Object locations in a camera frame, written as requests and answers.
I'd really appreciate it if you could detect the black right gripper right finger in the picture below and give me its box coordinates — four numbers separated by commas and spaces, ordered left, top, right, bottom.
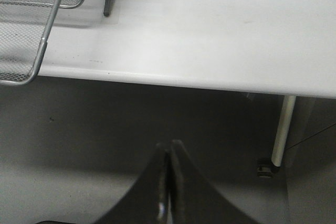
169, 140, 257, 223

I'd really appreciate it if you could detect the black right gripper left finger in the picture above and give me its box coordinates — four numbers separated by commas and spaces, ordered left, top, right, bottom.
95, 144, 168, 223

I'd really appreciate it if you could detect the white table leg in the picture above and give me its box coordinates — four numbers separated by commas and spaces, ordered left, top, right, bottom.
271, 95, 296, 170

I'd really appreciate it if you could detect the table caster wheel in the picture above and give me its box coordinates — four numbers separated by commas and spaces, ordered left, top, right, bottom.
257, 158, 280, 178

